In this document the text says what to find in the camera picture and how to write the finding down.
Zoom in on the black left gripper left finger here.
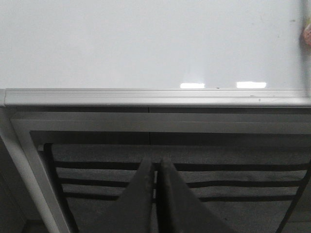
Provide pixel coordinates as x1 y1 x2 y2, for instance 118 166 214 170
98 158 154 233

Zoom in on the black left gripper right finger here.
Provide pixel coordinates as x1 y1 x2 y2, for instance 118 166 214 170
159 158 234 233

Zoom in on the orange round magnet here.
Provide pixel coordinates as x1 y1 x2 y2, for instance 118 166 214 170
302 23 311 46

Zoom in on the white whiteboard marker with tape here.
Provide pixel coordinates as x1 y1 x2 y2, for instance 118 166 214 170
299 0 311 50

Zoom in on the grey metal whiteboard stand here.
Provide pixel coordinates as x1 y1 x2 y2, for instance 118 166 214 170
0 108 311 233

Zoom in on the white whiteboard with aluminium frame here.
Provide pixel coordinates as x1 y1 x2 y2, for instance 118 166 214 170
0 0 311 107

